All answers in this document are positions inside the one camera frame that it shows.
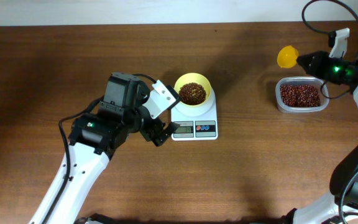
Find small yellow scoop bowl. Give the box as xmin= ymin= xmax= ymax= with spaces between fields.
xmin=277 ymin=45 xmax=299 ymax=68

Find yellow plastic bowl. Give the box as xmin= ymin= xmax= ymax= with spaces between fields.
xmin=174 ymin=73 xmax=212 ymax=107

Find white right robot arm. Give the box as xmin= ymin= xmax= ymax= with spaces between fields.
xmin=275 ymin=28 xmax=358 ymax=223

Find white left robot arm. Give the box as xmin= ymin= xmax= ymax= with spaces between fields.
xmin=30 ymin=72 xmax=180 ymax=223

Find white digital kitchen scale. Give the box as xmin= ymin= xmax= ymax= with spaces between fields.
xmin=171 ymin=89 xmax=218 ymax=141

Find red beans in bowl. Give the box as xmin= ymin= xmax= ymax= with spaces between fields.
xmin=179 ymin=83 xmax=206 ymax=105

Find clear plastic container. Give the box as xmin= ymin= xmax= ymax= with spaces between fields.
xmin=275 ymin=77 xmax=329 ymax=113

